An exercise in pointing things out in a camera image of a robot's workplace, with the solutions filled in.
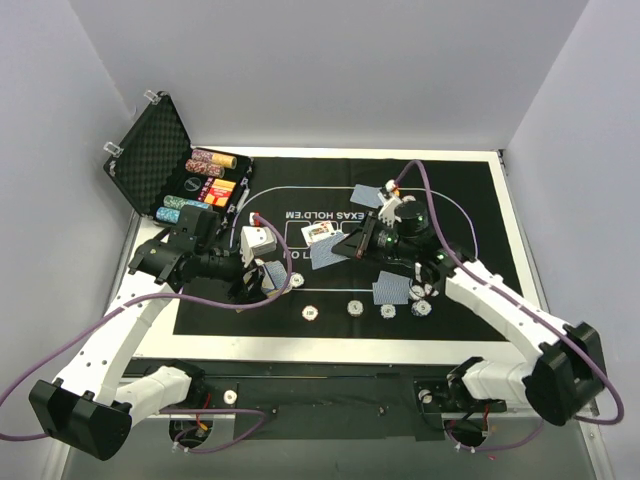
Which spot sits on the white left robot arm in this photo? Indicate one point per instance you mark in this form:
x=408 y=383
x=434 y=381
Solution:
x=86 y=406

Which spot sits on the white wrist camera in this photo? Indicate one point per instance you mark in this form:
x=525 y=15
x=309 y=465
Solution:
x=390 y=200
x=255 y=241

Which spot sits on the aluminium front rail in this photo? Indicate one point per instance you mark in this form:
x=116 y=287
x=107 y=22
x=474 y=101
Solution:
x=176 y=393

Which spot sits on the blue playing card box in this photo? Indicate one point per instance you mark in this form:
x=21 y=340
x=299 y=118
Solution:
x=265 y=277

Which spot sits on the teal chip roll lower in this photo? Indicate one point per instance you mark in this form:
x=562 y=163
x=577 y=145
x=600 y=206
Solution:
x=167 y=215

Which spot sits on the face up community card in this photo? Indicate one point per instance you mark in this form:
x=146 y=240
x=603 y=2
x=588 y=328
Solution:
x=318 y=231

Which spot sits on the teal chip roll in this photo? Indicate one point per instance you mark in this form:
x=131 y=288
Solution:
x=177 y=203
x=167 y=215

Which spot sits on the red 100 chip stack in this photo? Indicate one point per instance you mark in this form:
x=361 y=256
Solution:
x=310 y=313

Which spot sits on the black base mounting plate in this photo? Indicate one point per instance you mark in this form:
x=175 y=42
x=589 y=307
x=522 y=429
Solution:
x=299 y=425

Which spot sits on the grey 1 chip stack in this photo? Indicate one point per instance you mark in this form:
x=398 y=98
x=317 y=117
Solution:
x=355 y=308

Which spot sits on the face down community card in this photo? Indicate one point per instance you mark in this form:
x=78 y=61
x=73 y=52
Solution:
x=321 y=251

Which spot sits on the blue 5 chip stack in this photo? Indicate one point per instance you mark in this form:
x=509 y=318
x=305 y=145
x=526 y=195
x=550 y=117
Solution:
x=388 y=311

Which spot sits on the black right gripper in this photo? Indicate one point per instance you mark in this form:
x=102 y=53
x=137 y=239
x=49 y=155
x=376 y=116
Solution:
x=366 y=240

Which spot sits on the black poker table mat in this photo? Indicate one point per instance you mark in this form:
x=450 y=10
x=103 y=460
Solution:
x=292 y=193

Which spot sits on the blue chips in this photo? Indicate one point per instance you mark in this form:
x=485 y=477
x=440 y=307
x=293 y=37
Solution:
x=297 y=280
x=421 y=308

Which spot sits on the black chip carrying case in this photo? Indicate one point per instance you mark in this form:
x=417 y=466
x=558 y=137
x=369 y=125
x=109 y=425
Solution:
x=149 y=162

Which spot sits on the orange card deck box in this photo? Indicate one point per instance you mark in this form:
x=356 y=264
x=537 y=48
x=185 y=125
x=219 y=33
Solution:
x=216 y=192

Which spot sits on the grey chips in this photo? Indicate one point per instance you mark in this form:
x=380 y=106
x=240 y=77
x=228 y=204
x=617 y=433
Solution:
x=416 y=292

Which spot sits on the brown chip roll top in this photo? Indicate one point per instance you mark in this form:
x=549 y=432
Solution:
x=225 y=160

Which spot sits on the teal chip roll upper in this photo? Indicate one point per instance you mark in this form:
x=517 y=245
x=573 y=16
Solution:
x=177 y=203

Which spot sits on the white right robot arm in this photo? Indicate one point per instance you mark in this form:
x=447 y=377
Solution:
x=563 y=367

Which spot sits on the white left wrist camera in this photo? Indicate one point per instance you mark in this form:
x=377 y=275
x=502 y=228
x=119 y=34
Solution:
x=255 y=241

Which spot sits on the black round dealer puck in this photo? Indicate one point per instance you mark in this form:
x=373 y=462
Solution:
x=192 y=184

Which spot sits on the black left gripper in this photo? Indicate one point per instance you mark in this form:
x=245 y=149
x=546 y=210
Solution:
x=245 y=282

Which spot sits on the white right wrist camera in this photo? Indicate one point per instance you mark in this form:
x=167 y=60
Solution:
x=390 y=200

